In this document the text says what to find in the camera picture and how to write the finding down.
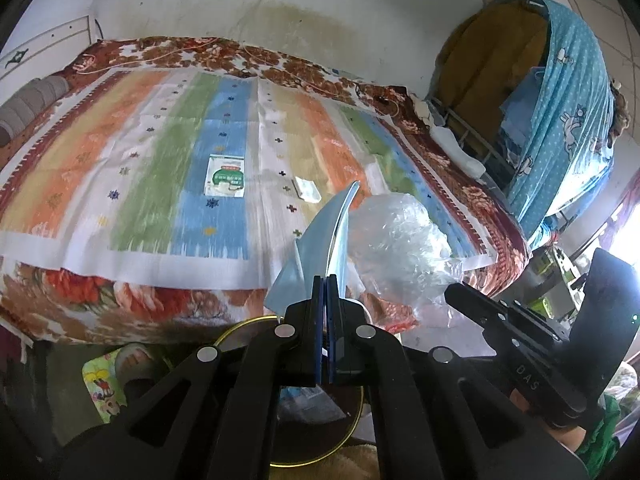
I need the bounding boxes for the clear plastic bag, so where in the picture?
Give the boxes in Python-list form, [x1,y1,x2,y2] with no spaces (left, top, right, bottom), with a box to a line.
[348,193,463,328]

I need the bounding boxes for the small silver sachet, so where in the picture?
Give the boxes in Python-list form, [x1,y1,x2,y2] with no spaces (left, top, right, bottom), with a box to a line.
[293,177,322,204]

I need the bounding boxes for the white green medicine box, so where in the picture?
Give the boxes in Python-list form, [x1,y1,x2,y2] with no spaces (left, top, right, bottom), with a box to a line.
[204,155,245,198]

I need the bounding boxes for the dark round trash bin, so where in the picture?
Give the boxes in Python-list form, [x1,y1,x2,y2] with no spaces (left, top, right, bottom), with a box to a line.
[216,315,364,469]

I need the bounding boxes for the person's right hand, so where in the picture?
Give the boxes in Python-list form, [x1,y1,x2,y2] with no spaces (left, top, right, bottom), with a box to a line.
[509,389,586,452]

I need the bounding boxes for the blue patterned curtain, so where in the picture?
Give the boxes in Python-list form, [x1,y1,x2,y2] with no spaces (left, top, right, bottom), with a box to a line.
[502,0,614,248]

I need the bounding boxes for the striped colourful woven mat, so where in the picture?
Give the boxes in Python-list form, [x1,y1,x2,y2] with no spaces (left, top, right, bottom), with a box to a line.
[1,70,497,289]

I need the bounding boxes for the white foam pieces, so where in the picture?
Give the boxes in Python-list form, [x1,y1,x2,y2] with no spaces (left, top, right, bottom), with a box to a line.
[430,126,486,180]

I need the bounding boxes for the floral brown blanket bed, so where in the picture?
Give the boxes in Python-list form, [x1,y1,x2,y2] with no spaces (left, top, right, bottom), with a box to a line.
[1,37,530,344]

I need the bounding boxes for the brown hanging garment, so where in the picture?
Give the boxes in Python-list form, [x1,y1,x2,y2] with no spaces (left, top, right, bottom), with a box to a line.
[433,1,549,141]

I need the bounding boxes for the white bed headboard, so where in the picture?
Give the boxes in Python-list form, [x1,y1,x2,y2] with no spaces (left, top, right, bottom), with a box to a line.
[0,14,98,103]

